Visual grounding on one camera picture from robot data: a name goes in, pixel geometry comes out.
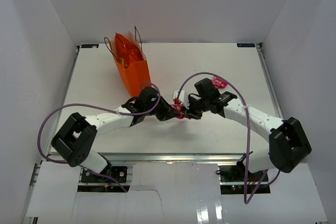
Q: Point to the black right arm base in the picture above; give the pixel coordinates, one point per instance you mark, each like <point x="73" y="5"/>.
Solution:
<point x="232" y="177"/>

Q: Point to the pink mint candy packet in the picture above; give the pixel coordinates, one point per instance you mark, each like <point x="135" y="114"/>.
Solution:
<point x="179" y="111"/>

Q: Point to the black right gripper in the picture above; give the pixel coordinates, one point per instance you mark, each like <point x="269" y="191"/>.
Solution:
<point x="189" y="112"/>

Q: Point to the orange paper bag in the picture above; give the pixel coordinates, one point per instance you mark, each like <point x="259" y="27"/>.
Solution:
<point x="137" y="75"/>

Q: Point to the orange cassava chips bag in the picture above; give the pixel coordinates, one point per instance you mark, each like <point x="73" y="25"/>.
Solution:
<point x="127" y="52"/>

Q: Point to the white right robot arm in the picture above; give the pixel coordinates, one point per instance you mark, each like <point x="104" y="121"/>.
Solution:
<point x="287" y="142"/>

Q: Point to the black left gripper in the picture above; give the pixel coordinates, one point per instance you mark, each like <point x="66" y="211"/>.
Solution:
<point x="167" y="113"/>

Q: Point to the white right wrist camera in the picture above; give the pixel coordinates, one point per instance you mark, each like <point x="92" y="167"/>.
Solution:
<point x="181" y="98"/>

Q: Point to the aluminium table edge rail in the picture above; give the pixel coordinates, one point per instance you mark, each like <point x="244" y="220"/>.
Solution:
<point x="174" y="161"/>

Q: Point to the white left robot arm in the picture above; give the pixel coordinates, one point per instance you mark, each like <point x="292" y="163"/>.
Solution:
<point x="75" y="138"/>

